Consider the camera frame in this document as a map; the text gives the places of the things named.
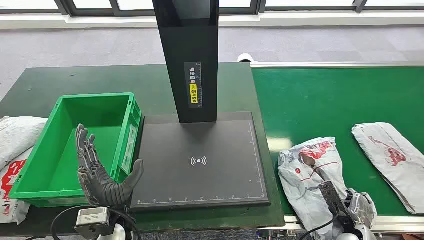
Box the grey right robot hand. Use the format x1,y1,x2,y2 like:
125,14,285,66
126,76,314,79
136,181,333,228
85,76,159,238
318,180,379,233

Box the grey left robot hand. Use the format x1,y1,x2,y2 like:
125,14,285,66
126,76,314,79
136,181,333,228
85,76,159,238
75,123,145,208

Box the grey parcel black stripes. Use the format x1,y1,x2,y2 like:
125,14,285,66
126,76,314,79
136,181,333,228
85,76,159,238
277,136,352,240

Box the long grey parcel dark lining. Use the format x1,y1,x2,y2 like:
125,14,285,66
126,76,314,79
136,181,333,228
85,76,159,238
351,122,424,216

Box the white parcel bold red print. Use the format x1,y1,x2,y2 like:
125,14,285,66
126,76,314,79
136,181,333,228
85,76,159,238
0,147,34,225

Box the plain white parcel bag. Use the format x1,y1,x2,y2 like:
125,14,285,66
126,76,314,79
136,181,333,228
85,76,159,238
0,115,49,171

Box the black inbound scanner machine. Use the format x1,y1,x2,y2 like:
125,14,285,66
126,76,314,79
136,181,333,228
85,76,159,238
130,0,271,213

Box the green conveyor belt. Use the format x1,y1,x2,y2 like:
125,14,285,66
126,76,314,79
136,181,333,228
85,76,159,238
251,66,424,217

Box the green plastic crate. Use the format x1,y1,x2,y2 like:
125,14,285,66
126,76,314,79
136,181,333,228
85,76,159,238
9,92,143,209

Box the black yellow ruler label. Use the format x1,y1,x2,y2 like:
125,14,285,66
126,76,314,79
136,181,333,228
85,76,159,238
184,61,203,109

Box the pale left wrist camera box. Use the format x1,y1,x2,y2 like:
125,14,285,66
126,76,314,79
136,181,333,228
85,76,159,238
74,207,111,239

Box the aluminium conveyor frame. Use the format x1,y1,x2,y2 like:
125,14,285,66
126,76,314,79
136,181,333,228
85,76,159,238
250,61,424,240

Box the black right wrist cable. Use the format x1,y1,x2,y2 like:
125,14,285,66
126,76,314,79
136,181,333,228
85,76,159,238
299,211,340,240

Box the dark window frame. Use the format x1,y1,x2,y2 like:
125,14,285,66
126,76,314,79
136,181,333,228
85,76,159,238
0,0,424,17

